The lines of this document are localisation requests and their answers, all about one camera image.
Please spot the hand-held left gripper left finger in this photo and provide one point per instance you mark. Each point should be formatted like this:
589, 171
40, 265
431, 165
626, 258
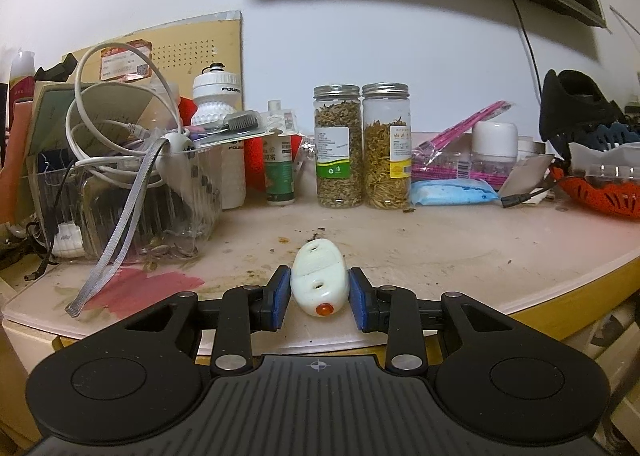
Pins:
280, 297

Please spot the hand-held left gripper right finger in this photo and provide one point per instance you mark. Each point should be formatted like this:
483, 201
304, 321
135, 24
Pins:
359, 302

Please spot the white plastic device orange button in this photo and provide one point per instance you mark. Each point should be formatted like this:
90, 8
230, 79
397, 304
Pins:
320, 281

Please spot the green and white bottle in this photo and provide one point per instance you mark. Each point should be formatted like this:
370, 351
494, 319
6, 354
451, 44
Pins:
279, 175

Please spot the blue packet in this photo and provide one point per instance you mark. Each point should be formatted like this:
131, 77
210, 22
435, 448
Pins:
450, 192

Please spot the glass jar dark dried herbs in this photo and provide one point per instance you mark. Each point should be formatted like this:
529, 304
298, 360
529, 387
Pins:
337, 155

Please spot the glass jar pale dried herbs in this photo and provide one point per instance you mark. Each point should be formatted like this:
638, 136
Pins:
386, 155

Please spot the clear plastic container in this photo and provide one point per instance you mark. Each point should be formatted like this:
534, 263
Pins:
150, 216

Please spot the pink striped plastic bag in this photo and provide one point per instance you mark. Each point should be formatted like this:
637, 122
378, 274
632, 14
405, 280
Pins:
450, 168

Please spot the packaged grey toothbrush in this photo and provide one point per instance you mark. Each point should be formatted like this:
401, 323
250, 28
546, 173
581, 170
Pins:
240, 120

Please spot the black plug connector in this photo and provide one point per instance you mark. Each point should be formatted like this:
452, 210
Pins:
512, 200

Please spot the white sports bottle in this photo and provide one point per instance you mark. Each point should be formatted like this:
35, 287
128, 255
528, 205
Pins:
215, 95

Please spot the white capped jar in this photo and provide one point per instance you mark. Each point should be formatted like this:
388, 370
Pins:
494, 138

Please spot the grey brown card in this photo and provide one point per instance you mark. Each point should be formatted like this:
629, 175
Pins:
530, 170

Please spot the white charger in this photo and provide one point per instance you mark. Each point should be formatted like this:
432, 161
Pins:
67, 238

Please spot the orange mesh basket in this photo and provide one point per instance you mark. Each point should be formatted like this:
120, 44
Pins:
600, 198

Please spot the cream cabinet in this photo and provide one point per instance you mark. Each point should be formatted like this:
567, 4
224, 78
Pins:
25, 361

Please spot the yellow cardboard box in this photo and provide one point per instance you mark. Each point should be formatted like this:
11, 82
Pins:
200, 45

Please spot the black cloth item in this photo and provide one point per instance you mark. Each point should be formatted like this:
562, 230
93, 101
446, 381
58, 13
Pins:
565, 105

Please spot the clear plastic clamshell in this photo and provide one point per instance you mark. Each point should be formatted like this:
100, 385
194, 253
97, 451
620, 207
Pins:
615, 170

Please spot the olive green book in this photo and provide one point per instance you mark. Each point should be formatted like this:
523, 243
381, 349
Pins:
50, 115

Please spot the red box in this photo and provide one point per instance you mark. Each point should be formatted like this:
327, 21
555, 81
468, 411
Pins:
20, 145

